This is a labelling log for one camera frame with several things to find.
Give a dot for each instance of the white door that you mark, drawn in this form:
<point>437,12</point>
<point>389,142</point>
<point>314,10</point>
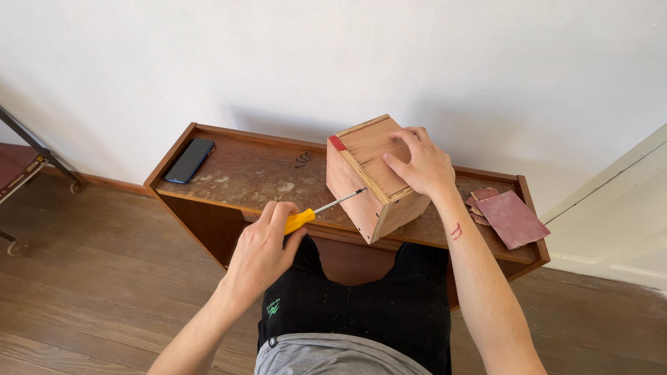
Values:
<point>615,218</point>

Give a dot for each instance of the person's black trousers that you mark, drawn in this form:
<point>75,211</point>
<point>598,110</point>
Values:
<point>365,302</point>

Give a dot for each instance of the blue smartphone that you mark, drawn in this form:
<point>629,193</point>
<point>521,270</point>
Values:
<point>189,160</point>

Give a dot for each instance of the small red sandpaper piece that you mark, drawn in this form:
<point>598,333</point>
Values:
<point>484,193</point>

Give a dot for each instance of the person's left hand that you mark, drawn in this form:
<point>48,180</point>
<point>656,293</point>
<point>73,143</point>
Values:
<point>258,255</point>

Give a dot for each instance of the torn red sandpaper scrap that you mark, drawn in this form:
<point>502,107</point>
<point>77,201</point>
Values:
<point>477,214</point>

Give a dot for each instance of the wooden box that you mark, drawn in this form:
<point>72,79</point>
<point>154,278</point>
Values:
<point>365,198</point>

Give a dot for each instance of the metal-framed trolley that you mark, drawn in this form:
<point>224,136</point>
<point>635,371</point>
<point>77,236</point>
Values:
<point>26,166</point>

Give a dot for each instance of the person's right hand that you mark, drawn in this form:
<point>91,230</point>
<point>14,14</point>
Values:
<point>424,166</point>

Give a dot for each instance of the large red sandpaper sheet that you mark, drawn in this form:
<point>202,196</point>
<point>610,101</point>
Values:
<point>511,218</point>

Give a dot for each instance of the person's grey shirt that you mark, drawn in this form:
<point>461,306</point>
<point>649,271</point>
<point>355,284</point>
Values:
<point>333,357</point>

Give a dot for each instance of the brown wooden cabinet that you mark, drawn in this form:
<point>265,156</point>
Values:
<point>250,177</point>

